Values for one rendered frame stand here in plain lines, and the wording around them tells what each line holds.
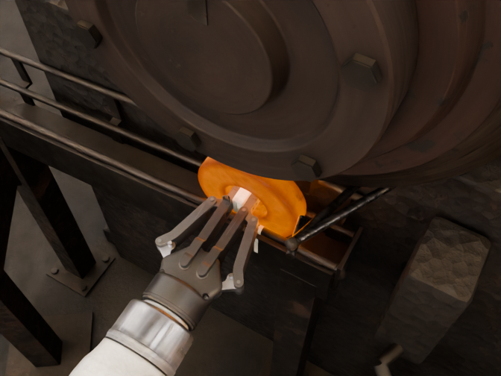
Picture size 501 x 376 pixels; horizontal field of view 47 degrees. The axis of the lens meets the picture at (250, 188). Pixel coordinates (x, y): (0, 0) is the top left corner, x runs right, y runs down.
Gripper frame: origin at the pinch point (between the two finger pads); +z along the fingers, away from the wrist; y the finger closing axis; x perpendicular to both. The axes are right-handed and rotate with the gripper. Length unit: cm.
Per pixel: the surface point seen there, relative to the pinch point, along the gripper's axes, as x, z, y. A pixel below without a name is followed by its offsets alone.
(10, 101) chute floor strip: -15, 3, -53
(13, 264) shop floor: -76, -13, -69
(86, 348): -74, -21, -37
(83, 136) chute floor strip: -13.2, 1.9, -34.5
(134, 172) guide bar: -6.1, -2.9, -18.6
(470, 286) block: 3.5, -1.1, 29.6
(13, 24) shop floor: -79, 60, -135
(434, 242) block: 3.5, 2.2, 24.0
